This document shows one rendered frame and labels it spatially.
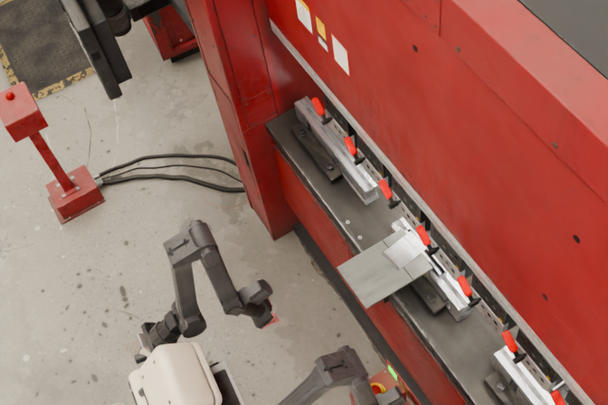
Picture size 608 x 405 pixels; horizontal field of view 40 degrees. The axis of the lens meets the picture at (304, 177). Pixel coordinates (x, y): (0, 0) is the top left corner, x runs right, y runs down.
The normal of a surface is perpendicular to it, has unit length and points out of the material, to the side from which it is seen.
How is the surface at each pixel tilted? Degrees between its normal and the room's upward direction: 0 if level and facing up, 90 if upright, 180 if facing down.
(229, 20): 90
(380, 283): 0
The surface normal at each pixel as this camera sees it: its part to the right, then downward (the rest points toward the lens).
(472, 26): -0.85, 0.48
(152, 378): -0.74, -0.07
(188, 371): 0.52, -0.68
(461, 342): -0.11, -0.55
